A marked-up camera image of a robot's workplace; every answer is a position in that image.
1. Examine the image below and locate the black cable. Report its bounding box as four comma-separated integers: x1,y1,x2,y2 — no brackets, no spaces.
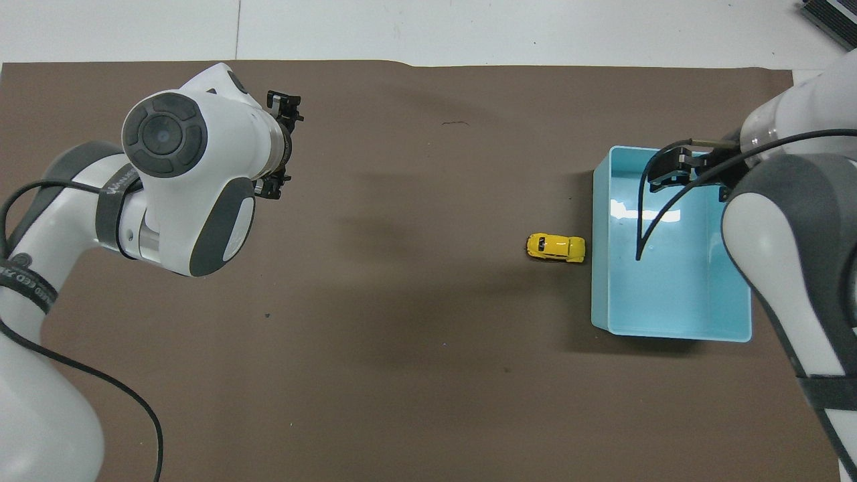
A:
0,179,165,482
635,129,857,262

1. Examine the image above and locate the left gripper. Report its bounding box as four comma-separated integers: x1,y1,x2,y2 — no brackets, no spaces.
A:
257,90,305,201

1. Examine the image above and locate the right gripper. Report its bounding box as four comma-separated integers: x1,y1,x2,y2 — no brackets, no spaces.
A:
647,139,751,203

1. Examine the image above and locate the dark grey ribbed device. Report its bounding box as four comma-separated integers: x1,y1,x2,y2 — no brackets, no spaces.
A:
799,0,857,52

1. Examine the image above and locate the yellow beetle toy car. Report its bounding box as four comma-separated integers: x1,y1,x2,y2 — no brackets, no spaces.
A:
526,232,587,264

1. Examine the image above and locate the light blue plastic bin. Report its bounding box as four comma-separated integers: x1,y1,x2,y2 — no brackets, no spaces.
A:
591,145,753,343

